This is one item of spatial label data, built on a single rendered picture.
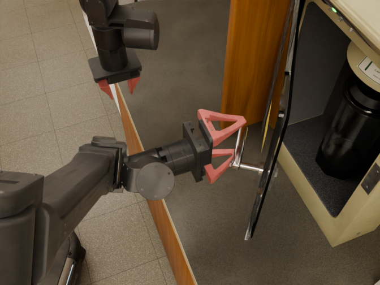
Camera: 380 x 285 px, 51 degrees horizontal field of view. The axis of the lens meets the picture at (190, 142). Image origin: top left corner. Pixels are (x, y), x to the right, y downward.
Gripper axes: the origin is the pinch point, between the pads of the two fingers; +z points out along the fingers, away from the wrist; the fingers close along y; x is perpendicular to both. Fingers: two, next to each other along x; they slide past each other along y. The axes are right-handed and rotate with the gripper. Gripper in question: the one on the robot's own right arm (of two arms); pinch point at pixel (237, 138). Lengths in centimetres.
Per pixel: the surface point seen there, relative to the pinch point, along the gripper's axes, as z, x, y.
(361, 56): 19.4, -1.4, 13.7
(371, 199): 17.9, -17.3, -5.2
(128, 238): -24, 42, -120
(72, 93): -29, 144, -121
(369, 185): 16.9, -16.0, -1.5
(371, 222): 24.1, -17.5, -19.2
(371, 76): 19.0, -5.1, 12.9
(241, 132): 1.0, 0.5, 0.7
